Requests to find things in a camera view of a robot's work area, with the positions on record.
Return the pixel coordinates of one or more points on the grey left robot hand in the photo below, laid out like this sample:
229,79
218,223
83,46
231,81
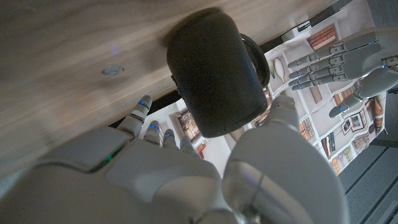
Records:
367,62

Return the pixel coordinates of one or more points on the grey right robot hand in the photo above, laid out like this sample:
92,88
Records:
155,186

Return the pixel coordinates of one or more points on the black ceramic mug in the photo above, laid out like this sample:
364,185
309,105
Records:
214,77

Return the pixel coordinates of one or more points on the printed bookshelf backdrop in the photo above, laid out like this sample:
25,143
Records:
317,124

